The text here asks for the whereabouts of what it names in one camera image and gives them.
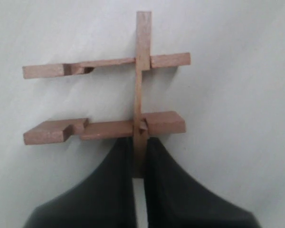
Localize horizontal wooden bar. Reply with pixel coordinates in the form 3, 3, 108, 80
22, 53, 191, 79

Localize vertical wooden notched bar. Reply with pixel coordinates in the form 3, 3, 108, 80
133, 11, 152, 178

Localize wooden block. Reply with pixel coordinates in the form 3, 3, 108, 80
23, 111, 186, 145

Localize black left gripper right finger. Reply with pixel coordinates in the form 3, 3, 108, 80
144, 137, 260, 228

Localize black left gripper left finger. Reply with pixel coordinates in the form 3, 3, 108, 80
24, 138, 136, 228

